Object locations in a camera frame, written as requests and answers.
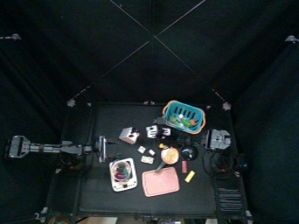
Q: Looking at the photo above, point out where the white cube block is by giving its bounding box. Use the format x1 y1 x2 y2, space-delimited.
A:
117 127 141 145

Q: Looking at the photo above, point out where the green toy vegetable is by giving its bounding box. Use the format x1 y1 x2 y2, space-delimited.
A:
171 117 192 129

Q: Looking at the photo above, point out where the dark round bowl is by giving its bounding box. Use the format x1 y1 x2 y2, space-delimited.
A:
180 144 199 161

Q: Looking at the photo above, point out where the white kitchen scale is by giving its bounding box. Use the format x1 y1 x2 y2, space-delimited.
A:
106 157 138 193

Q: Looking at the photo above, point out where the pink plastic tray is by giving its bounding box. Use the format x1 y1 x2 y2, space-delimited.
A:
140 166 181 198

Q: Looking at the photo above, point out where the yellow flat strip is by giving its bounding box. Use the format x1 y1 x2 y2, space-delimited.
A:
183 170 196 184

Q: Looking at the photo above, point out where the white text warning label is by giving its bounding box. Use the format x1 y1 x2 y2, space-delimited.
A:
216 186 244 214

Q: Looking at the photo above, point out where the teal basket with orange handles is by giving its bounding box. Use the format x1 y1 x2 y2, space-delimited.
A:
161 100 207 135

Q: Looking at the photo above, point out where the thin diagonal brace wire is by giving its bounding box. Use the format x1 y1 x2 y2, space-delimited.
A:
108 0 228 103
70 0 207 102

